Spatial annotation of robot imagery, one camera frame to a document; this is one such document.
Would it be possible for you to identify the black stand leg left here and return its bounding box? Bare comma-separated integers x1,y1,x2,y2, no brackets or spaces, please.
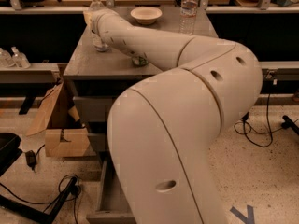
0,175,80,224

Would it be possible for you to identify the grey top drawer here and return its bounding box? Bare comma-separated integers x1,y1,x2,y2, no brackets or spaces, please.
73,96,112,122

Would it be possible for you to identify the black cable left floor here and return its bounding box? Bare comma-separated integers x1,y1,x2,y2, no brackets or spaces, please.
0,174,83,224

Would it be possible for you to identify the black power adapter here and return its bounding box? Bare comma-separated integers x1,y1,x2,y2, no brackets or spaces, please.
25,150,36,169
241,112,249,121

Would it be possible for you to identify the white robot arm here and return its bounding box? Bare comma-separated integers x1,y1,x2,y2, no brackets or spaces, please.
84,8,263,224

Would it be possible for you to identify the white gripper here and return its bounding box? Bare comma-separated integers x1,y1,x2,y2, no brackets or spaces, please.
83,11,102,34

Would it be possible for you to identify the black power adapter right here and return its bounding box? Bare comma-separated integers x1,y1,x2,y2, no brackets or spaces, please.
241,112,249,121

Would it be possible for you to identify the clear water bottle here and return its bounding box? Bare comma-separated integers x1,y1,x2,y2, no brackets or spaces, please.
179,0,199,35

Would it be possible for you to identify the clear sanitizer bottle left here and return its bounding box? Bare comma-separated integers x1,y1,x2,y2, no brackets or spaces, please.
0,48,15,67

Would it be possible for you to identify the black bin left edge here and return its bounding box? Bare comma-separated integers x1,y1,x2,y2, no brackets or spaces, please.
0,133,22,176

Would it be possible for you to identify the small plastic bottle white cap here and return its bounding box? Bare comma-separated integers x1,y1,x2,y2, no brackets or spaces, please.
88,0,109,52

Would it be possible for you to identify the black stand leg right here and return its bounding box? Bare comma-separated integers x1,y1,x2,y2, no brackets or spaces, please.
281,115,299,135

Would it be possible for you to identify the black power adapter left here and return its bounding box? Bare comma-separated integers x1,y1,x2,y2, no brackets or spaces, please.
25,150,36,169

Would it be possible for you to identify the black stand leg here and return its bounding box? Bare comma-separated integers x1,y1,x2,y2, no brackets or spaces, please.
281,115,299,135
0,175,80,224

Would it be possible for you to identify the grey wooden drawer cabinet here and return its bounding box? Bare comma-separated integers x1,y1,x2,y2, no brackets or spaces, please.
63,6,219,170

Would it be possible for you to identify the open cardboard box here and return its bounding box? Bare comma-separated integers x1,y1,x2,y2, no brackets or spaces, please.
26,83,95,158

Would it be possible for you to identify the grey open bottom drawer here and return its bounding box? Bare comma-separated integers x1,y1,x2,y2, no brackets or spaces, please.
86,156,136,224

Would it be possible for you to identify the green soda can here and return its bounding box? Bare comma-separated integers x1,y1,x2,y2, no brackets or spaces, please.
132,56,149,67

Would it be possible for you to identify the grey middle drawer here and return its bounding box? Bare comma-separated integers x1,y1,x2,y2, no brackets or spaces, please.
88,133,107,152

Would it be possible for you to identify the clear sanitizer bottle right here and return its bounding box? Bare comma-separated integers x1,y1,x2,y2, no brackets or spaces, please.
11,47,31,69

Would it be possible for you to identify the clear sanitizer bottle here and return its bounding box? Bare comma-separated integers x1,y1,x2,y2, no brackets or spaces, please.
11,47,31,69
0,48,15,67

